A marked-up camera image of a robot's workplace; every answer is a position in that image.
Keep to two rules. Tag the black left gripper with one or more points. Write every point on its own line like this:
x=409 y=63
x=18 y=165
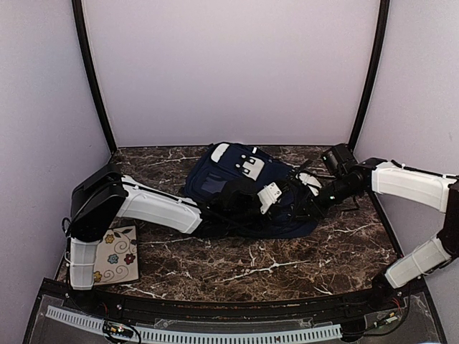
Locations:
x=262 y=226

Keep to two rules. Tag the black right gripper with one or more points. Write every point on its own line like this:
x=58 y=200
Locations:
x=310 y=203

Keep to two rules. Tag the navy blue backpack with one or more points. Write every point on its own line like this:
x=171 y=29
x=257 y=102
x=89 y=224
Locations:
x=224 y=162

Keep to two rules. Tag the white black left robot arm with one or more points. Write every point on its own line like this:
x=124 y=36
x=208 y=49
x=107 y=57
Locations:
x=108 y=194

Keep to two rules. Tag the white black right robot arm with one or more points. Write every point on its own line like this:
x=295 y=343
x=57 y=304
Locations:
x=421 y=205

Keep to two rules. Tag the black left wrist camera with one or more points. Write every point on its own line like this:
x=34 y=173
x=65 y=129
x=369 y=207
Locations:
x=240 y=194

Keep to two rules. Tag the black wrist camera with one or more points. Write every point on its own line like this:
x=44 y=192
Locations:
x=240 y=194
x=338 y=160

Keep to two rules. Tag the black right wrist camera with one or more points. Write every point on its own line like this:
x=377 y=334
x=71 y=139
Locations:
x=338 y=160

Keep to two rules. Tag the white slotted cable duct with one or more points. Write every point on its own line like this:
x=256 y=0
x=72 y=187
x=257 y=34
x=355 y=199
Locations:
x=174 y=331

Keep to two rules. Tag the black front rail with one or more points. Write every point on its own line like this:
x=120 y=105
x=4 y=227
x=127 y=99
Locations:
x=130 y=304

